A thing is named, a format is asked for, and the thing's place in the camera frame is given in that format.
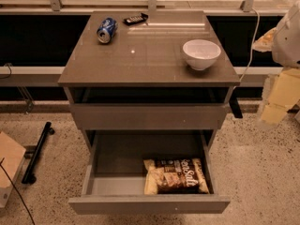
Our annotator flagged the cardboard box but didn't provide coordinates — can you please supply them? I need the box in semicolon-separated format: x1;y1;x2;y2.
0;131;25;208

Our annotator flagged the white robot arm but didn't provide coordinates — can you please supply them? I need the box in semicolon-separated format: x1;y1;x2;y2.
253;1;300;127

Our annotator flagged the white bowl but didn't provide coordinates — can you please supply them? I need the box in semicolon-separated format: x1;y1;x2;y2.
183;39;221;70

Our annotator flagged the brown chip bag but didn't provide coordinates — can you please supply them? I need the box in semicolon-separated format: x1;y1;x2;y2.
143;158;210;195

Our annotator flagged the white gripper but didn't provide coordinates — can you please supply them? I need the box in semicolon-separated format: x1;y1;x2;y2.
252;27;300;129

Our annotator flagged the closed grey top drawer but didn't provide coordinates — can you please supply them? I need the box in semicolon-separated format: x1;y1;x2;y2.
70;104;227;130

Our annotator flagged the grey drawer cabinet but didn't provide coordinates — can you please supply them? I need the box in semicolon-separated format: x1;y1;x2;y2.
58;10;239;145

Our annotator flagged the blue soda can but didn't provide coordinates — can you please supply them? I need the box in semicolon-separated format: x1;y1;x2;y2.
97;17;118;44

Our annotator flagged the black metal bar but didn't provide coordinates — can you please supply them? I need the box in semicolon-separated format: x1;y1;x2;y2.
22;122;54;184

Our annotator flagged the open grey middle drawer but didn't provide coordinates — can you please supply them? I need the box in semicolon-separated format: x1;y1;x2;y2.
69;130;230;215

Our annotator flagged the white cable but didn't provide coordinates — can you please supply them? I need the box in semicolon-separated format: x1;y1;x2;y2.
238;8;261;82

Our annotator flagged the black remote control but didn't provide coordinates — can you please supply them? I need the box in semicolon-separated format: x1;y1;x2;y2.
123;13;148;26

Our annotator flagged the black floor cable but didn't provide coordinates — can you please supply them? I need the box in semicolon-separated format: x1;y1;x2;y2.
0;157;37;225

